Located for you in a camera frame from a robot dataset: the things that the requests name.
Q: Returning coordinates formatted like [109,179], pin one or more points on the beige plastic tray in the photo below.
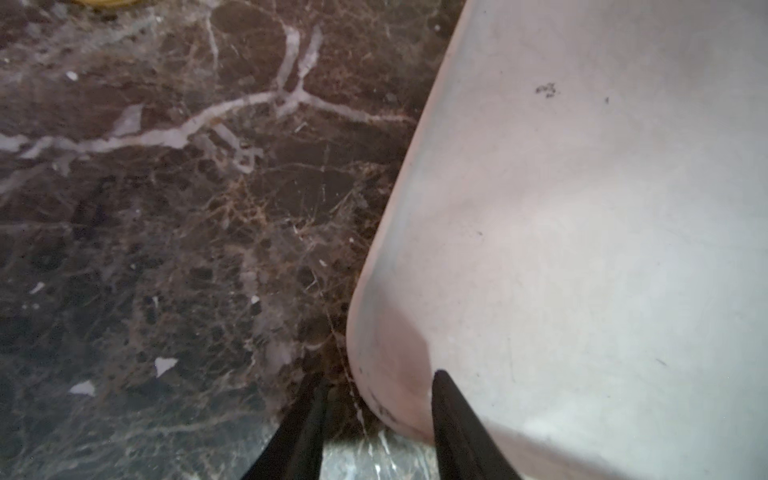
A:
[578,236]

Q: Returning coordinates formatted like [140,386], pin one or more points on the short yellow glass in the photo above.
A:
[106,4]

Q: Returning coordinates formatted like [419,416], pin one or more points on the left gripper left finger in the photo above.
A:
[295,451]

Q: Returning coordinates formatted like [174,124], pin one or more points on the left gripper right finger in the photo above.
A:
[464,448]

